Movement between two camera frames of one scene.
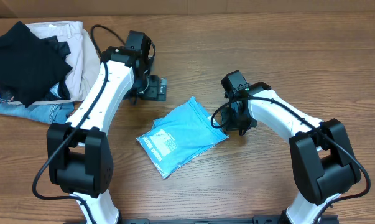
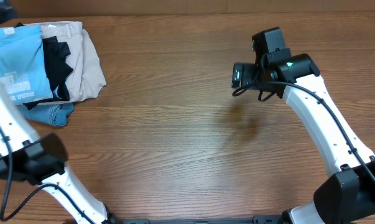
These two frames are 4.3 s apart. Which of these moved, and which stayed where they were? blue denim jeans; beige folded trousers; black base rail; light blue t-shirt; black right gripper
Moved: black right gripper; light blue t-shirt
Stayed: blue denim jeans; beige folded trousers; black base rail
